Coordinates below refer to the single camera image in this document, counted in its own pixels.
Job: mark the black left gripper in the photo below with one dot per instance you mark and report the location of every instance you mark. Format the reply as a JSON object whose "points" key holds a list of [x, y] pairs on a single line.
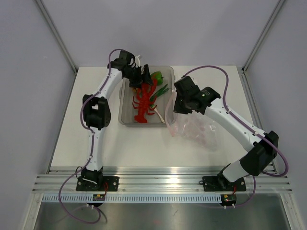
{"points": [[141, 78]]}

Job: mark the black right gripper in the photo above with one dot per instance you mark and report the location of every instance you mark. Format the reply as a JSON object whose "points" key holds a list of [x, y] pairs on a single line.
{"points": [[178, 109]]}

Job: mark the red toy lobster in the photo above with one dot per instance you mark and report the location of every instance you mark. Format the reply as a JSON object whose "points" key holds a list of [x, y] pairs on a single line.
{"points": [[143, 104]]}

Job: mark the clear zip top bag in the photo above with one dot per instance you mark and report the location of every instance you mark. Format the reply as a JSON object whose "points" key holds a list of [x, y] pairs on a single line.
{"points": [[192, 129]]}

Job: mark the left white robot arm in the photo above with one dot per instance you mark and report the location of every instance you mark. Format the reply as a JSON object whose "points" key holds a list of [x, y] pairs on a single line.
{"points": [[95, 116]]}

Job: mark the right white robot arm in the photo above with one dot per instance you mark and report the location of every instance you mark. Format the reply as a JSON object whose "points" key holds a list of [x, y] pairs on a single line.
{"points": [[259, 145]]}

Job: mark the green toy bell pepper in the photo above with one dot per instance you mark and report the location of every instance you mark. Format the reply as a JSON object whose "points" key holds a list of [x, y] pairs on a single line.
{"points": [[158, 76]]}

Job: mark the clear plastic tray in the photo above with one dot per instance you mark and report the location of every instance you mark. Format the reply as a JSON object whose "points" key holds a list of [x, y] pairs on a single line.
{"points": [[126, 110]]}

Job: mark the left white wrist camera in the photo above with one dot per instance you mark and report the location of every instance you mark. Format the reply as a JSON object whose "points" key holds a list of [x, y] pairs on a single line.
{"points": [[137, 61]]}

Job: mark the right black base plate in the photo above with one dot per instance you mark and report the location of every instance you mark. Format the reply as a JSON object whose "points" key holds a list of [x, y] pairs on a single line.
{"points": [[211, 184]]}

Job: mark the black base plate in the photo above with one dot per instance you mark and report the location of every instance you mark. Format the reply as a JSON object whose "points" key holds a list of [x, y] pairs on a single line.
{"points": [[211, 184], [106, 183]]}

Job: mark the left aluminium frame post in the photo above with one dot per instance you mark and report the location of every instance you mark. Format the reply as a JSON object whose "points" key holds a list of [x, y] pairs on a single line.
{"points": [[51, 25]]}

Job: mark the aluminium frame post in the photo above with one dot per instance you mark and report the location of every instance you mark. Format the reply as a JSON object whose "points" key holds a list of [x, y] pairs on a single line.
{"points": [[51, 25], [265, 31]]}

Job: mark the white slotted cable duct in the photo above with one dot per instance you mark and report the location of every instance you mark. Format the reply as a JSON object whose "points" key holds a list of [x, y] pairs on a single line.
{"points": [[145, 198]]}

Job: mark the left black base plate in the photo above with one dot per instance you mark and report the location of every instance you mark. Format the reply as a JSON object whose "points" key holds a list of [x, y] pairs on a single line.
{"points": [[106, 183]]}

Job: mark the right aluminium frame post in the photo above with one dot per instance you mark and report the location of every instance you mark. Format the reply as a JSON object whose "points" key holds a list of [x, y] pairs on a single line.
{"points": [[265, 31]]}

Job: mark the aluminium mounting rail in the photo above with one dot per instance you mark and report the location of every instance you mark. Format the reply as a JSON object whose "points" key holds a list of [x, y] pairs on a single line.
{"points": [[161, 180]]}

